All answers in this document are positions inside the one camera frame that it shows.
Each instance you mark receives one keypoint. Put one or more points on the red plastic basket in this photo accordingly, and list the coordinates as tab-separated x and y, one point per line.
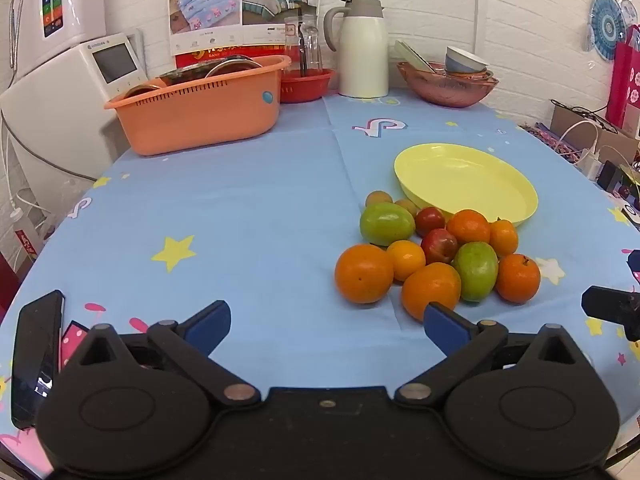
307	89

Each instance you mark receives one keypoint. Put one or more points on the yellow plastic plate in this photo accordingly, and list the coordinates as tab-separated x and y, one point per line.
465	175

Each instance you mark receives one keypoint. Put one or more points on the steel bowl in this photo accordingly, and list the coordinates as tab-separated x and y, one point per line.
232	66

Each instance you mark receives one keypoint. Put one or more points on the blue and white bowl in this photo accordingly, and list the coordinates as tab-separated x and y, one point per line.
465	60

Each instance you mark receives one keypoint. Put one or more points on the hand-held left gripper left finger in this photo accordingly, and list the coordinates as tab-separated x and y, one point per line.
212	322

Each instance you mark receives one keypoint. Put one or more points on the dark dish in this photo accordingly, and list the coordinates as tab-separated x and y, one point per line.
182	76

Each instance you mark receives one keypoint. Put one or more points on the patterned rim bowl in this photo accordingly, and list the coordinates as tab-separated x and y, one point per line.
475	76

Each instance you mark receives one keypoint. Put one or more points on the pink glass bowl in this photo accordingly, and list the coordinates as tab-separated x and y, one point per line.
445	92

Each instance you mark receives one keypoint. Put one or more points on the small orange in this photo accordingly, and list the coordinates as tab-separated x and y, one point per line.
406	260
503	237

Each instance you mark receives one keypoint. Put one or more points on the leopard print cloth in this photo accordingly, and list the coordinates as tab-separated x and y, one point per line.
547	139

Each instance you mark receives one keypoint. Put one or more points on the white charger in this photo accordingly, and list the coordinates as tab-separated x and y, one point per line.
591	166

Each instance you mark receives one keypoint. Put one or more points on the white thermos jug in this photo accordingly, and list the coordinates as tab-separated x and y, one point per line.
362	55

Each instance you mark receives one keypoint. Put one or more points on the white wall water purifier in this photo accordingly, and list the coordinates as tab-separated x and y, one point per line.
55	5

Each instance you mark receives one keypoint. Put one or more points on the red gift bag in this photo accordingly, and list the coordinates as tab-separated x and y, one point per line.
625	85

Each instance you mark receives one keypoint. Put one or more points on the wall poster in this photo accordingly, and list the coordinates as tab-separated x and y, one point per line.
210	10

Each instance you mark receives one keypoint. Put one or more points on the blue round paper fan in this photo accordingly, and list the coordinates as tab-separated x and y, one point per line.
606	25

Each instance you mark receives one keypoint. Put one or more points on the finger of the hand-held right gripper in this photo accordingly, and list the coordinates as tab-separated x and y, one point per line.
610	305

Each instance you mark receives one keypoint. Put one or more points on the white and green dish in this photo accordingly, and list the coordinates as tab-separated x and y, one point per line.
412	56

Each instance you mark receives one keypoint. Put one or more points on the large orange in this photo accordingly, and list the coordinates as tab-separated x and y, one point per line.
363	273

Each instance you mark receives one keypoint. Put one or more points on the steel lid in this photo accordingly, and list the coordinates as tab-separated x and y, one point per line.
142	91

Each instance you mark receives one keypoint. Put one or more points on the white appliance with screen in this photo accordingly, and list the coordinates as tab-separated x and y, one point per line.
55	105

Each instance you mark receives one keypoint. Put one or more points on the green apple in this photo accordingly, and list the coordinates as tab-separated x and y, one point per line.
475	271
386	225

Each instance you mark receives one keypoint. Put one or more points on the black smartphone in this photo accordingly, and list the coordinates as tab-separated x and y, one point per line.
35	360

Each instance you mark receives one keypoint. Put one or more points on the blue star-printed tablecloth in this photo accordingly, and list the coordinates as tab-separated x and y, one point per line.
250	200

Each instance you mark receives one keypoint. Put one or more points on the orange plastic basket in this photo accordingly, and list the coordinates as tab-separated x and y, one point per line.
200	117

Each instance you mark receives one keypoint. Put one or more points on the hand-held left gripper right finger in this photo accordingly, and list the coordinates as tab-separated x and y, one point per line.
442	322

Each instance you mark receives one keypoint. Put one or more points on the orange with green stem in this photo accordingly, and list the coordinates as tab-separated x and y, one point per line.
518	278

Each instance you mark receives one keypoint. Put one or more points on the small apricot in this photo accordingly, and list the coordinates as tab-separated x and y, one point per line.
406	206
378	197

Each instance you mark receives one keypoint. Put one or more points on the clear glass jar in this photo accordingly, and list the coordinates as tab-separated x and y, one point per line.
309	42

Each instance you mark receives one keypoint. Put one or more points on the cardboard box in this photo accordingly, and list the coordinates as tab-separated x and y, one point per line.
617	142

